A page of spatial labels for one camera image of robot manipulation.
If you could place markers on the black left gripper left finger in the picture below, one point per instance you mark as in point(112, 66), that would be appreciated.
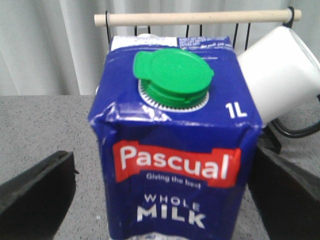
point(34, 203)

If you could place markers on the blue white milk carton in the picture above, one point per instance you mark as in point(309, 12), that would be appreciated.
point(177, 130)

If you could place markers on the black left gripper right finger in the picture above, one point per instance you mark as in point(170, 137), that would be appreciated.
point(287, 197)

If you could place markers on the white enamel mug black handle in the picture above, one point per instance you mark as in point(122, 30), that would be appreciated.
point(281, 73)

